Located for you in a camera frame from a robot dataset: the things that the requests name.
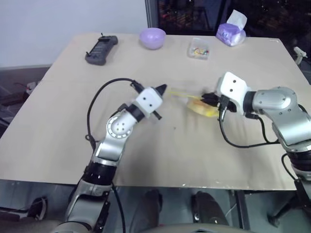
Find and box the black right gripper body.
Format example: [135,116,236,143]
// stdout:
[215,93,238,113]

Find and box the yellow bun toy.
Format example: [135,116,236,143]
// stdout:
[186,98,219,119]

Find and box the clear yellow zip bag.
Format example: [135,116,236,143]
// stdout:
[167,86,220,119]

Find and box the clear box of colourful pins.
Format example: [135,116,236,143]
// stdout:
[187,37,211,61]

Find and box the purple bowl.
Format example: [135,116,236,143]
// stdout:
[139,27,167,50]

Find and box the purple tissue pack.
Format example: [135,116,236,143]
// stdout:
[215,9,248,47]

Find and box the grey handheld controller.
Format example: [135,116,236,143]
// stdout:
[85,33,119,66]

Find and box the white glue gun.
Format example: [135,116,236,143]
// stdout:
[293,47,308,65]

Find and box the dark rounded shape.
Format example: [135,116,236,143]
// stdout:
[193,191,229,228]

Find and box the black stand base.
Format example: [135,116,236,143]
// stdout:
[267,194,302,220]

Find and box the white power strip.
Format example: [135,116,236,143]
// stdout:
[26,81,41,95]

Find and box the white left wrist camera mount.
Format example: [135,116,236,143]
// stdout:
[133,86,163,119]

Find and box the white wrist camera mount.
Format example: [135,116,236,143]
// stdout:
[133,86,163,119]
[217,71,249,116]

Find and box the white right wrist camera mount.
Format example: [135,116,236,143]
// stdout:
[217,71,249,116]

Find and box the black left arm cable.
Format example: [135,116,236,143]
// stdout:
[85,78,144,233]

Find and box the grey window frame post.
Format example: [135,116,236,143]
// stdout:
[145,0,160,29]

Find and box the thin white cable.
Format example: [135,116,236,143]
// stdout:
[225,201,238,218]

